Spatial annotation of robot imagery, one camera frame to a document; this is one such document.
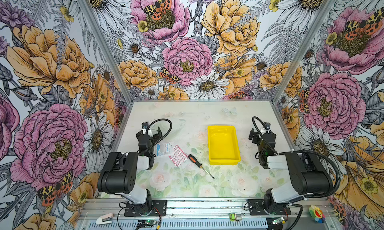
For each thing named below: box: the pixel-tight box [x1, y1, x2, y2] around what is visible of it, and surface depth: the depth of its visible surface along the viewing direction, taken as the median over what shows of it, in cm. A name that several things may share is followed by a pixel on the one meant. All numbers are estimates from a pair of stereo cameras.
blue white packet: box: [156, 143, 174, 157], surface depth 96 cm
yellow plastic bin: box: [207, 125, 241, 165], surface depth 96 cm
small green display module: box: [230, 213, 236, 222], surface depth 71 cm
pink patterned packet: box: [168, 145, 189, 168], surface depth 93 cm
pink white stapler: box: [96, 213, 114, 225], surface depth 71 cm
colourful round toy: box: [308, 205, 326, 224], surface depth 73 cm
